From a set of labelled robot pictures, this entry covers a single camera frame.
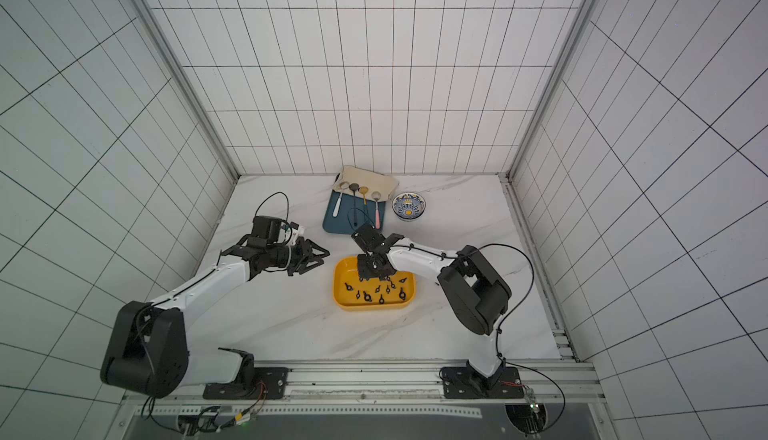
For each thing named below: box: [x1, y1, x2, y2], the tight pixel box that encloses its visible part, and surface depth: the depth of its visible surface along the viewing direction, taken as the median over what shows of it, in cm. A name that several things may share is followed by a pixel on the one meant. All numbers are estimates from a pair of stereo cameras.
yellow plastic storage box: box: [333, 256, 416, 311], surface depth 90 cm
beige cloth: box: [333, 166, 400, 201], surface depth 120 cm
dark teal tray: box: [323, 190, 386, 235], surface depth 109 cm
